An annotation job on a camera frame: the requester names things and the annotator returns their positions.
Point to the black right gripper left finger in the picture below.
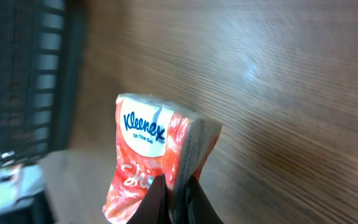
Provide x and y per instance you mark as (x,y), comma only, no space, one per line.
(153,209)

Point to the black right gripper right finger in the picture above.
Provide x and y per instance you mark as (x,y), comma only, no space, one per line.
(198,209)

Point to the red snack packet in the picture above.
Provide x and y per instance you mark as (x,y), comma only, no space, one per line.
(156,137)

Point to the grey plastic shopping basket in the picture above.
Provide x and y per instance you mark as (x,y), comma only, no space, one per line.
(41,43)

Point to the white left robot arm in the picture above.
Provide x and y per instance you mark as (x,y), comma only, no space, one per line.
(22,196)

